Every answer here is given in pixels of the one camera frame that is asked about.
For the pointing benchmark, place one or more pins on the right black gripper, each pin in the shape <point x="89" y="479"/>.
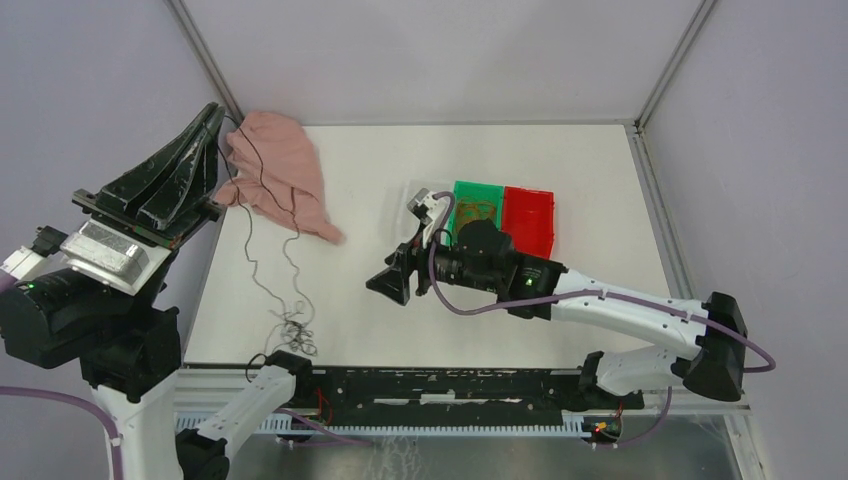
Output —
<point x="394" y="281"/>

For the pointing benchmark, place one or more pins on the clear plastic bin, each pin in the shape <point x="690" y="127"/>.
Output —
<point x="414" y="186"/>

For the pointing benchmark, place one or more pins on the green plastic bin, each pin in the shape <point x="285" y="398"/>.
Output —
<point x="476" y="201"/>

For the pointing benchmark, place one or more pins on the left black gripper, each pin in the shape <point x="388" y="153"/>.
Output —
<point x="186" y="189"/>

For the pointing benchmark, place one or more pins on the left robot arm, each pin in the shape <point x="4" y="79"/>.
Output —
<point x="89" y="295"/>

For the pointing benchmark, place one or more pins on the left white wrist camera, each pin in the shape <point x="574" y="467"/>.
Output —
<point x="95" y="250"/>

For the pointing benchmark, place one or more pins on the red plastic bin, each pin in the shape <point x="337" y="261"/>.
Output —
<point x="528" y="217"/>

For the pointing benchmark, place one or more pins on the pink cloth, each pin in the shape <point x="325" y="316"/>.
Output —
<point x="279" y="175"/>

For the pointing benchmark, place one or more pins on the white slotted cable duct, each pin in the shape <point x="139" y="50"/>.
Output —
<point x="283" y="424"/>

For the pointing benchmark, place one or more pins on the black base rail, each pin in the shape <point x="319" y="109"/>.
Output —
<point x="416" y="397"/>

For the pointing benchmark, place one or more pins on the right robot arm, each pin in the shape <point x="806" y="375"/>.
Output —
<point x="697" y="344"/>

